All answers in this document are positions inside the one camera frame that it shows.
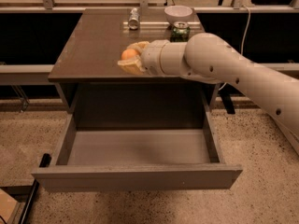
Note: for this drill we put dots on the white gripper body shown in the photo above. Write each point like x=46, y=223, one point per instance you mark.
x=151, y=58

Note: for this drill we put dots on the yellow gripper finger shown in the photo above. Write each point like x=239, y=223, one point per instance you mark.
x=139, y=46
x=132, y=65

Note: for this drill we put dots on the orange fruit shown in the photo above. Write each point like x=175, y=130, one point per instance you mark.
x=129, y=53

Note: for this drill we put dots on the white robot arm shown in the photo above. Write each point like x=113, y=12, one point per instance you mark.
x=208, y=58

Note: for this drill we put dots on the grey cabinet with counter top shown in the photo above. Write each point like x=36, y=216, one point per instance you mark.
x=93, y=47

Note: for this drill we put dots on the open grey top drawer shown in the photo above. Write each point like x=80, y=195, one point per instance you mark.
x=138, y=137

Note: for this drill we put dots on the silver can lying down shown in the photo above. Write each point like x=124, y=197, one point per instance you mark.
x=133, y=22

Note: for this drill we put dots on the green soda can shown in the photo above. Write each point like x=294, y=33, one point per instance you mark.
x=180, y=32

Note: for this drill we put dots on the white bowl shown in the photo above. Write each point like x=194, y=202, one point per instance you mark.
x=177, y=13

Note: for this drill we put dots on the black bar at floor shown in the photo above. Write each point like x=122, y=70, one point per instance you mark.
x=33, y=191

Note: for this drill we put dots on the cardboard box bottom left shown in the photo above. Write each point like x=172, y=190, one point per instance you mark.
x=8, y=208

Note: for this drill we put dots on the grey horizontal rail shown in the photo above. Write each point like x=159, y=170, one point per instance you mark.
x=37, y=74

